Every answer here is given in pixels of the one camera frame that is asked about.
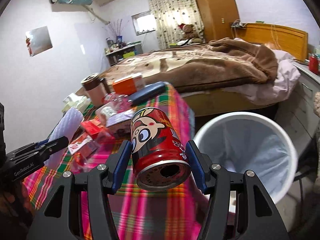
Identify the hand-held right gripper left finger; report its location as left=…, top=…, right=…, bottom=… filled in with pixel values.
left=25, top=140, right=132, bottom=240

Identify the orange and white box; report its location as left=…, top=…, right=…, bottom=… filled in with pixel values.
left=112, top=74, right=145, bottom=94

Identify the wooden bed frame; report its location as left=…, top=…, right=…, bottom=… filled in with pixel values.
left=180, top=91, right=279, bottom=117

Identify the wooden headboard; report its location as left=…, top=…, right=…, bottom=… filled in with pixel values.
left=236, top=23, right=308, bottom=62

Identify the purple printed packet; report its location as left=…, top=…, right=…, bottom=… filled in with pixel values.
left=106, top=110, right=135, bottom=130

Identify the wall poster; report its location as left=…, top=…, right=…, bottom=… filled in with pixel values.
left=25, top=26, right=53, bottom=57

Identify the white tissue pack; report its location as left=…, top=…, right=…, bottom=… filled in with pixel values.
left=61, top=93, right=92, bottom=113

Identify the red and white packet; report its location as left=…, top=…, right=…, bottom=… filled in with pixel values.
left=68, top=133, right=97, bottom=157

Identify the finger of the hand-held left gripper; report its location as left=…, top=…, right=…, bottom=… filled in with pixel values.
left=6, top=139, right=50, bottom=159
left=37, top=135, right=70, bottom=167

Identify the white bedside cabinet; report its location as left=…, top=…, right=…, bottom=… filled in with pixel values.
left=275, top=62, right=320, bottom=155

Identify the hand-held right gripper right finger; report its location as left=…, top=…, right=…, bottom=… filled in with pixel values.
left=185, top=140, right=292, bottom=240

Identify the pink bed sheet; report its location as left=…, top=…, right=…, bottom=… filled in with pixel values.
left=220, top=49, right=302, bottom=105

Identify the white plastic bin liner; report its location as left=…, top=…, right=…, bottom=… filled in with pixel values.
left=200, top=120, right=292, bottom=200

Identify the white box green label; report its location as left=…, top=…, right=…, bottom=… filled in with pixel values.
left=96, top=104, right=119, bottom=123

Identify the dark brown flask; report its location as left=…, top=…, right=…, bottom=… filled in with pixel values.
left=100, top=77, right=112, bottom=95

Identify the red bottle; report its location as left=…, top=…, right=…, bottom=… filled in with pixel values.
left=309, top=54, right=319, bottom=74

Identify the teddy bear with red hat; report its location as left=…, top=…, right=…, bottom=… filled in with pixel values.
left=177, top=24, right=202, bottom=44

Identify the red cartoon drink can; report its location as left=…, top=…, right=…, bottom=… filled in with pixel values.
left=130, top=107, right=192, bottom=192

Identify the plaid tablecloth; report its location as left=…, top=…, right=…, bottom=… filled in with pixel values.
left=22, top=81, right=210, bottom=240

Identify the clear plastic bottle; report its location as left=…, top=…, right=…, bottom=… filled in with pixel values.
left=102, top=92, right=133, bottom=110

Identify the vase with dry branches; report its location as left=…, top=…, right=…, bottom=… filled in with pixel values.
left=107, top=19, right=129, bottom=45

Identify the patterned curtain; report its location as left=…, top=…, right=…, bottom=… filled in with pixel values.
left=145, top=0, right=205, bottom=49

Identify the brown plush blanket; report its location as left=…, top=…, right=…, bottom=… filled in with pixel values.
left=100, top=37, right=279, bottom=93

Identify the white round waste bin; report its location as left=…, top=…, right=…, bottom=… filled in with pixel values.
left=194, top=112, right=298, bottom=205

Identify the wooden wardrobe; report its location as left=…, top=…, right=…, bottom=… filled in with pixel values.
left=190, top=0, right=240, bottom=43

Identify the small window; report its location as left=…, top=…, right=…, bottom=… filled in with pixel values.
left=131, top=11, right=157, bottom=36

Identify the white shelf with bottles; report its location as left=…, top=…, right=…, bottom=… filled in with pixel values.
left=104, top=42, right=143, bottom=65

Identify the brown insulated tumbler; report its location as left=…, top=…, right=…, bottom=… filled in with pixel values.
left=81, top=73, right=107, bottom=105

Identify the white ribbed plastic bottle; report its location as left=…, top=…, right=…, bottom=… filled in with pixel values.
left=45, top=107, right=84, bottom=168

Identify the blue glasses case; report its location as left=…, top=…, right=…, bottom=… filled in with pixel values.
left=130, top=81, right=167, bottom=105

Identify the air conditioner pipe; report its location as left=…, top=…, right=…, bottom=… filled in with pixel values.
left=86, top=4, right=110, bottom=26

